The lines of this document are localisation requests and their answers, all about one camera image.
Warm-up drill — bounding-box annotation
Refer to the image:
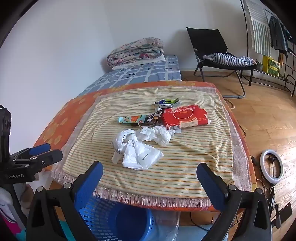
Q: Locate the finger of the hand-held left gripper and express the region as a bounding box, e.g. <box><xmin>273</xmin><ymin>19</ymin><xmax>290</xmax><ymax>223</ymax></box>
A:
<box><xmin>13</xmin><ymin>149</ymin><xmax>63</xmax><ymax>173</ymax></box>
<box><xmin>9</xmin><ymin>143</ymin><xmax>51</xmax><ymax>161</ymax></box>

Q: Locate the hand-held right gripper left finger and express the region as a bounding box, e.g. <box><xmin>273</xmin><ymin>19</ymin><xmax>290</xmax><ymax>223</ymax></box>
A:
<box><xmin>26</xmin><ymin>161</ymin><xmax>104</xmax><ymax>241</ymax></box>

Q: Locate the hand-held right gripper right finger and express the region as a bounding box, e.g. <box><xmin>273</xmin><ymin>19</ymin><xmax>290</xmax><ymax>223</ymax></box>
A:
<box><xmin>196</xmin><ymin>163</ymin><xmax>273</xmax><ymax>241</ymax></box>

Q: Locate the blue plastic mesh basket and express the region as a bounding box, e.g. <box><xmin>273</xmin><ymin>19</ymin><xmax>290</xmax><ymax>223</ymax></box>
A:
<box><xmin>59</xmin><ymin>196</ymin><xmax>155</xmax><ymax>241</ymax></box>

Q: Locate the white tissue paper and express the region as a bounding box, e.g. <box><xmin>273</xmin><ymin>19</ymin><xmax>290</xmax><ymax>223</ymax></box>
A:
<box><xmin>112</xmin><ymin>129</ymin><xmax>164</xmax><ymax>170</ymax></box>

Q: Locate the red cardboard box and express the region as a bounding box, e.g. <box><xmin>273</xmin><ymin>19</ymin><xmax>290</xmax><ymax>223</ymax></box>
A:
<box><xmin>161</xmin><ymin>106</ymin><xmax>211</xmax><ymax>131</ymax></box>

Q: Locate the teal snack wrapper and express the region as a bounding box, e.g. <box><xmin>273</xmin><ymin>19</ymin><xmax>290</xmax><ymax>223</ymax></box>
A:
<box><xmin>118</xmin><ymin>115</ymin><xmax>148</xmax><ymax>124</ymax></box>

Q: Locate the dark snack wrapper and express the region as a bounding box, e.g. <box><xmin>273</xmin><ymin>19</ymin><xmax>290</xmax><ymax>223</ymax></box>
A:
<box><xmin>144</xmin><ymin>111</ymin><xmax>165</xmax><ymax>123</ymax></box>

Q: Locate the yellow striped blanket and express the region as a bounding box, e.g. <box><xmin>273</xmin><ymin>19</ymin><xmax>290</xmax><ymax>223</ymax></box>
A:
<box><xmin>62</xmin><ymin>87</ymin><xmax>234</xmax><ymax>197</ymax></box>

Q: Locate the striped yellow cloth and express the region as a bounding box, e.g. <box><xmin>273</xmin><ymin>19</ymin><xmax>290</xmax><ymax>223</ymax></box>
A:
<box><xmin>53</xmin><ymin>83</ymin><xmax>252</xmax><ymax>208</ymax></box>

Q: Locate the grey blue floor mat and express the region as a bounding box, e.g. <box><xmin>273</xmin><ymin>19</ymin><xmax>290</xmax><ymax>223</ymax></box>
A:
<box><xmin>177</xmin><ymin>224</ymin><xmax>216</xmax><ymax>241</ymax></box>

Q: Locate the clear plastic bag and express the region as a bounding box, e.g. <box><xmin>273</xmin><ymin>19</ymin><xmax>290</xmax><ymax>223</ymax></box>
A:
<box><xmin>148</xmin><ymin>210</ymin><xmax>181</xmax><ymax>241</ymax></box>

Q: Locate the person's pink teal clothing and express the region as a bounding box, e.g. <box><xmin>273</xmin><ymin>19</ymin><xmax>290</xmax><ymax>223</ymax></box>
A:
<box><xmin>0</xmin><ymin>209</ymin><xmax>27</xmax><ymax>241</ymax></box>

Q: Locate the green blue foil wrapper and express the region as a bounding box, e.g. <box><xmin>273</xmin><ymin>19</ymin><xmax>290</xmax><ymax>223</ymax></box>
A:
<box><xmin>154</xmin><ymin>98</ymin><xmax>180</xmax><ymax>110</ymax></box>

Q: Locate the bed with blue checked sheet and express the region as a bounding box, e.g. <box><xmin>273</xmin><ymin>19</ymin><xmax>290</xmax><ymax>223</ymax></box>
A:
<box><xmin>80</xmin><ymin>55</ymin><xmax>182</xmax><ymax>96</ymax></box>

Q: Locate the striped cushion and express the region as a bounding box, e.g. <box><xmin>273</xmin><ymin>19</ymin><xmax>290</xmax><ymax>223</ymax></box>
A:
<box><xmin>203</xmin><ymin>53</ymin><xmax>258</xmax><ymax>68</ymax></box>

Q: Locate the yellow plastic crate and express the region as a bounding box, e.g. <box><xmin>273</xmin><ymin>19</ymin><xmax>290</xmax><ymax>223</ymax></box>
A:
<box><xmin>262</xmin><ymin>55</ymin><xmax>281</xmax><ymax>78</ymax></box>

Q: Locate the folded floral quilt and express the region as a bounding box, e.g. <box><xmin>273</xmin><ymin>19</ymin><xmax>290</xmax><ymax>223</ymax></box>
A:
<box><xmin>106</xmin><ymin>37</ymin><xmax>164</xmax><ymax>67</ymax></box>

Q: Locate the black folding chair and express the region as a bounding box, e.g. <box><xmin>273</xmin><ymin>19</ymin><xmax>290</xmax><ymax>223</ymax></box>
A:
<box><xmin>186</xmin><ymin>27</ymin><xmax>258</xmax><ymax>99</ymax></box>

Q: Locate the black metal clothes rack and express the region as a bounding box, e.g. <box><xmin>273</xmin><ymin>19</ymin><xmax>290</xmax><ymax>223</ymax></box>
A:
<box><xmin>240</xmin><ymin>0</ymin><xmax>296</xmax><ymax>96</ymax></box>

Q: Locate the green striped hanging towel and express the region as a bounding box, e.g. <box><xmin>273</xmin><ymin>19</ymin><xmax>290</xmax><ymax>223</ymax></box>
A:
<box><xmin>245</xmin><ymin>0</ymin><xmax>272</xmax><ymax>56</ymax></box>

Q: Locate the dark hanging jacket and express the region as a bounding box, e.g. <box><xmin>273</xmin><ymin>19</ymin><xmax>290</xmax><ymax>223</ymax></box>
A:
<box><xmin>268</xmin><ymin>16</ymin><xmax>289</xmax><ymax>57</ymax></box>

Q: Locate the black cable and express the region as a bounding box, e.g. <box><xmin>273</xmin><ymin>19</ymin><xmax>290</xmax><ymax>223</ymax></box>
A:
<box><xmin>189</xmin><ymin>211</ymin><xmax>215</xmax><ymax>232</ymax></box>

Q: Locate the white ring light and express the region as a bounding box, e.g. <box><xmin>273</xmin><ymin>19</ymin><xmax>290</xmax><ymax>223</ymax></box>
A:
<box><xmin>260</xmin><ymin>149</ymin><xmax>284</xmax><ymax>230</ymax></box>

